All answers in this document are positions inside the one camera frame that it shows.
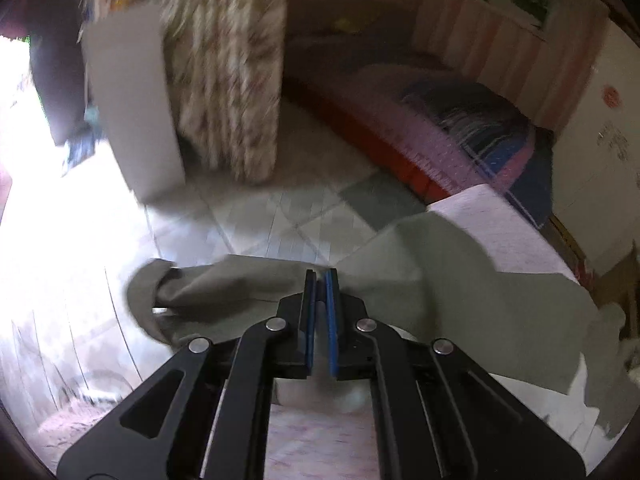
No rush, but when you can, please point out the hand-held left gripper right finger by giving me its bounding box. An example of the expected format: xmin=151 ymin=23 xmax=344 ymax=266
xmin=324 ymin=268 xmax=586 ymax=480

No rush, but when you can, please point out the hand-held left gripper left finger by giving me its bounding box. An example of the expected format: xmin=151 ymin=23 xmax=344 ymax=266
xmin=56 ymin=269 xmax=317 ymax=480

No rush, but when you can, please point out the grey and white large cloth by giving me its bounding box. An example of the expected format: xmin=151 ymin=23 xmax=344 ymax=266
xmin=125 ymin=210 xmax=627 ymax=442

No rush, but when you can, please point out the bed with floral pink sheet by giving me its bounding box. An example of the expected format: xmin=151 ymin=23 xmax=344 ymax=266
xmin=200 ymin=185 xmax=618 ymax=480

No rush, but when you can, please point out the low mattress with purple sheet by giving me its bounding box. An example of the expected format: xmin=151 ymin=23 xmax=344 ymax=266
xmin=284 ymin=62 xmax=501 ymax=202

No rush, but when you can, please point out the blue plaid blanket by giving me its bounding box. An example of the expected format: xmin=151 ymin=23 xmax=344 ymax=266
xmin=400 ymin=80 xmax=555 ymax=228

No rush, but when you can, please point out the floral curtain with blue top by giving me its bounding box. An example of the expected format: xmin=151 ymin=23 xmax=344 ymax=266
xmin=159 ymin=0 xmax=288 ymax=184

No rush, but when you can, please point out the grey board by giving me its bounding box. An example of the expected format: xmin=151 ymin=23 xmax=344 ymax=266
xmin=81 ymin=2 xmax=187 ymax=203

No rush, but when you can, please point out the white wardrobe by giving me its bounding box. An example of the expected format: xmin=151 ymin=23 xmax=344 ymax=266
xmin=549 ymin=22 xmax=640 ymax=273

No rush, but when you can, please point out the dark garment with yellow print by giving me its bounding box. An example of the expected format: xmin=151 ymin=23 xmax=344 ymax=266
xmin=24 ymin=0 xmax=103 ymax=147

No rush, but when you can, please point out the yellow wooden rail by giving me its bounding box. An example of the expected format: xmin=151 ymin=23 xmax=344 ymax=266
xmin=549 ymin=214 xmax=588 ymax=283

